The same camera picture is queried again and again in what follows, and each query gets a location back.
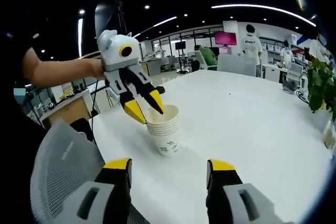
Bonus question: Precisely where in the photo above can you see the long ceiling light strip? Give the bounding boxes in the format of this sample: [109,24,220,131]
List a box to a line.
[211,4,317,28]
[78,18,84,58]

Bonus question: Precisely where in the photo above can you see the group of white paper cups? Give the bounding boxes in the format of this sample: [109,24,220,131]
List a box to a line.
[146,119,182,158]

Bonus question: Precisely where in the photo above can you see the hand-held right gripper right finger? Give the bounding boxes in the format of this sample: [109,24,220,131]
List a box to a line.
[206,158,276,224]

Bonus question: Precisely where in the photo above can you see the pink monitor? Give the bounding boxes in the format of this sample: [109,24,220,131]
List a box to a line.
[214,31,238,47]

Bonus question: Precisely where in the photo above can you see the white office chair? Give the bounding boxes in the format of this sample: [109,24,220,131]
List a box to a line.
[287,62,307,84]
[195,50,211,70]

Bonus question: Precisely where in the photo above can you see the glass jar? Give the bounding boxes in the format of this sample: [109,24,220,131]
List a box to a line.
[324,123,336,150]

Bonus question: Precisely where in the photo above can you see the wooden side desk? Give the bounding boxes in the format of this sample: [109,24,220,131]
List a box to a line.
[41,89,94,130]

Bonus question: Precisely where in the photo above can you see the white table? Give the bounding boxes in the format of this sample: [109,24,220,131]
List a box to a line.
[88,69,333,224]

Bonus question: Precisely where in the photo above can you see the white power strip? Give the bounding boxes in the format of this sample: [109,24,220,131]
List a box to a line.
[296,89,311,103]

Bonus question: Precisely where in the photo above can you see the green potted plant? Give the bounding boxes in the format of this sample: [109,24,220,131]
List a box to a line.
[304,47,336,122]

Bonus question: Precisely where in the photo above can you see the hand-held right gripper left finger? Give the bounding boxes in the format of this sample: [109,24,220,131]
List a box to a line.
[69,157,133,224]

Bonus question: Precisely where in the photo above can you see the grey mesh office chair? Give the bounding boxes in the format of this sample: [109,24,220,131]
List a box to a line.
[30,119,148,224]

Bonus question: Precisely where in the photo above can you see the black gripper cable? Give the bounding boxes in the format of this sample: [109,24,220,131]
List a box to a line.
[90,78,100,145]

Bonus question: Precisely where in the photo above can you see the pale grey office chair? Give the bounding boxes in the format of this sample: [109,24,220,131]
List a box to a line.
[217,55,258,78]

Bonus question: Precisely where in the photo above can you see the black monitor on stand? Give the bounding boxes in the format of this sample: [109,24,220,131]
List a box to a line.
[175,41,186,74]

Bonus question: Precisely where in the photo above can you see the small grey object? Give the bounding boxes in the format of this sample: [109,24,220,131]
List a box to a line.
[282,80,298,94]

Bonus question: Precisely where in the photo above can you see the green-printed white paper cup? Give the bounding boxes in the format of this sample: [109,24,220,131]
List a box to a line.
[145,104,182,125]

